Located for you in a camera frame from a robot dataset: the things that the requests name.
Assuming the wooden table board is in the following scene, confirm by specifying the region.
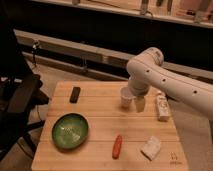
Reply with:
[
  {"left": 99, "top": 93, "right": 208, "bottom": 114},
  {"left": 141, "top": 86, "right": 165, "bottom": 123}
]
[{"left": 32, "top": 81, "right": 189, "bottom": 171}]

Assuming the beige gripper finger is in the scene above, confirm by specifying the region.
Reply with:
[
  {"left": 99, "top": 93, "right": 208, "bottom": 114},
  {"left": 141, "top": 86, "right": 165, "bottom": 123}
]
[{"left": 135, "top": 97, "right": 145, "bottom": 112}]

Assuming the black chair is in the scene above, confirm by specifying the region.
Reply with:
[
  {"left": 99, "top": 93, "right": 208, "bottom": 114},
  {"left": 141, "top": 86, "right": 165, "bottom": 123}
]
[{"left": 0, "top": 19, "right": 49, "bottom": 161}]

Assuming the black eraser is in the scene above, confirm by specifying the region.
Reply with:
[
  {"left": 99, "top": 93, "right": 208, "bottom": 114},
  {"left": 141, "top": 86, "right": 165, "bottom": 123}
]
[{"left": 70, "top": 87, "right": 81, "bottom": 103}]

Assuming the red marker pen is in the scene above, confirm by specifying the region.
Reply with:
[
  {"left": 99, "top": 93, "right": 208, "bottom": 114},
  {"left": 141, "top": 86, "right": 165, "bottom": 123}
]
[{"left": 112, "top": 135, "right": 122, "bottom": 159}]

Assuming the white folded cloth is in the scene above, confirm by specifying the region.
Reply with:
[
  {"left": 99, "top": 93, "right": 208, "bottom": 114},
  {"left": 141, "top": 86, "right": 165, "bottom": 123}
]
[{"left": 141, "top": 136, "right": 161, "bottom": 160}]

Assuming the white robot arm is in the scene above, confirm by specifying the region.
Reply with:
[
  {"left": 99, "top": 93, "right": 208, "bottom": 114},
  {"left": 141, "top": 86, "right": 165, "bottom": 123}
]
[{"left": 126, "top": 47, "right": 213, "bottom": 121}]

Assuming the green bowl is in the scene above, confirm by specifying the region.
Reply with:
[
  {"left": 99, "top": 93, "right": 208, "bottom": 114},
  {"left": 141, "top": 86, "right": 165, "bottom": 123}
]
[{"left": 51, "top": 113, "right": 89, "bottom": 150}]

